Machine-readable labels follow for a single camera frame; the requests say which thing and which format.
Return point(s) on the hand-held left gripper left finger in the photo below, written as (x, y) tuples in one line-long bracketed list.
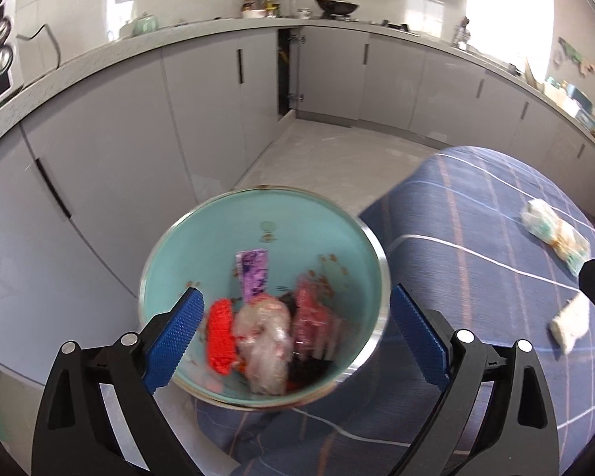
[(176, 339)]

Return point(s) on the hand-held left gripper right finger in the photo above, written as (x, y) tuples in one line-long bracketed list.
[(419, 337)]

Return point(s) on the red foam net sleeve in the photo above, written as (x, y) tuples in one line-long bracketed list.
[(221, 337)]

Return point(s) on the white tissue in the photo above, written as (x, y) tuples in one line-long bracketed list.
[(570, 325)]

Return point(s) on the green-white packaged snack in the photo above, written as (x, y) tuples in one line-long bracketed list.
[(550, 228)]

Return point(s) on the clear plastic bag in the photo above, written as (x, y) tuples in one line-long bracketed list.
[(263, 339)]

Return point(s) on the purple snack wrapper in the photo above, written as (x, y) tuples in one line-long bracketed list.
[(254, 272)]

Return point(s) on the red blue snack wrapper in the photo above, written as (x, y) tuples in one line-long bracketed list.
[(312, 317)]

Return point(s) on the teal round bin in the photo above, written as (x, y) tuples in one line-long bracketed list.
[(277, 218)]

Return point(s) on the blue plaid tablecloth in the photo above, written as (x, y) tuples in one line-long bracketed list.
[(476, 208)]

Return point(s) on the grey kitchen counter cabinets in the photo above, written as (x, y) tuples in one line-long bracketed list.
[(129, 109)]

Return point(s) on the bright window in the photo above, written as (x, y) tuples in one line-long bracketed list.
[(510, 20)]

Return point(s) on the pale green kettle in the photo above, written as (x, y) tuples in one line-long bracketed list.
[(145, 25)]

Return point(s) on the gas stove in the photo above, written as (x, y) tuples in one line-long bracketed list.
[(382, 22)]

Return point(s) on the white bowl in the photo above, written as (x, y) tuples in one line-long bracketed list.
[(254, 14)]

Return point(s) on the black wok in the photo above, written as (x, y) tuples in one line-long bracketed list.
[(337, 6)]

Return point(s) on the small white jar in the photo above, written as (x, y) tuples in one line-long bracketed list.
[(304, 14)]

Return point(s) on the wall decoration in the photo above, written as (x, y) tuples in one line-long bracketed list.
[(575, 57)]

